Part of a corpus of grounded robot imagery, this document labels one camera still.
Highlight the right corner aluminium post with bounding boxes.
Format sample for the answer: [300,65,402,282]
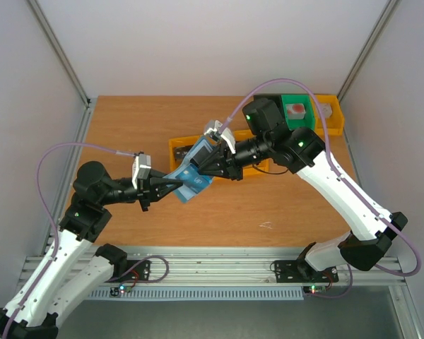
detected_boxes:
[337,0,401,102]

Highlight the green storage bin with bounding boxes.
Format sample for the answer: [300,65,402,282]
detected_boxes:
[281,94,315,130]

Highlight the aluminium rail frame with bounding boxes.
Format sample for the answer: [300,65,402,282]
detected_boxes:
[0,95,424,339]

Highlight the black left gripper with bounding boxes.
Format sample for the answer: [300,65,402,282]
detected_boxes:
[99,169,183,212]

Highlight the teal leather card holder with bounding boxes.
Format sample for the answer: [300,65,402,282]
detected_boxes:
[165,136,213,203]

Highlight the left small circuit board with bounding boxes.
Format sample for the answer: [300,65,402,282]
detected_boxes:
[109,285,132,297]

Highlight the grey slotted cable duct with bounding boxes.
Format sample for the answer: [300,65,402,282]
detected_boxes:
[87,286,304,302]

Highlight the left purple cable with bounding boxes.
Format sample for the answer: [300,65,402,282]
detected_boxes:
[0,142,142,339]

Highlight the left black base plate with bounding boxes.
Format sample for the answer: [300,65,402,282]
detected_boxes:
[107,260,151,283]

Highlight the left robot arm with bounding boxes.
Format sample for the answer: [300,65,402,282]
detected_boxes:
[0,161,182,338]

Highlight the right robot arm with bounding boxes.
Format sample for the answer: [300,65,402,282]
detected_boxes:
[191,97,408,280]

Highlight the white card deck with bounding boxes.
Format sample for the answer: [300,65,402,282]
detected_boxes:
[320,102,333,119]

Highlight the left corner aluminium post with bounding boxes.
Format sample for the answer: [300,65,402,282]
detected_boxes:
[25,0,90,107]

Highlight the corner aluminium post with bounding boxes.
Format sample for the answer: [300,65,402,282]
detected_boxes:
[25,0,90,107]
[337,0,401,102]

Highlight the small circuit board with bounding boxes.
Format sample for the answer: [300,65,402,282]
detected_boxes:
[109,285,132,297]
[303,285,328,295]

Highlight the right yellow bin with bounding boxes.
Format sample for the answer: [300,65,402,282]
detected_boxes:
[235,129,269,177]

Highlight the purple cable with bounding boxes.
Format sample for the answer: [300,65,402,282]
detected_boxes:
[218,78,423,300]
[0,142,142,339]

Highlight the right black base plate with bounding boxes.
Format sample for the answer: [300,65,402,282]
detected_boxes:
[270,260,339,284]

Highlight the left yellow bin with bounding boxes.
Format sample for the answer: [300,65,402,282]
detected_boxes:
[168,136,200,171]

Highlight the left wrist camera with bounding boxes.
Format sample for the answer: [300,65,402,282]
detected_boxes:
[131,153,152,189]

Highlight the red spot card deck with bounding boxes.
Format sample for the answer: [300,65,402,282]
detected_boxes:
[285,103,307,120]

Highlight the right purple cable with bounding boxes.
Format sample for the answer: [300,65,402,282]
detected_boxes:
[218,78,423,300]

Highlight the black storage bin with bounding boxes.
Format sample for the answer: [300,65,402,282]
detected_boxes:
[253,94,281,103]

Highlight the blue VIP card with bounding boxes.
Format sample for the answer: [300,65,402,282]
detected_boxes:
[176,165,213,200]

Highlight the right small circuit board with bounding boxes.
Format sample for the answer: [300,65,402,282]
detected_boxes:
[303,285,328,295]

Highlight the black VIP card stack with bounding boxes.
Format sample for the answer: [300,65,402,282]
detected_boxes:
[173,147,191,162]

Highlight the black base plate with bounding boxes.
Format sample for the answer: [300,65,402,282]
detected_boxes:
[270,260,339,284]
[107,260,151,283]

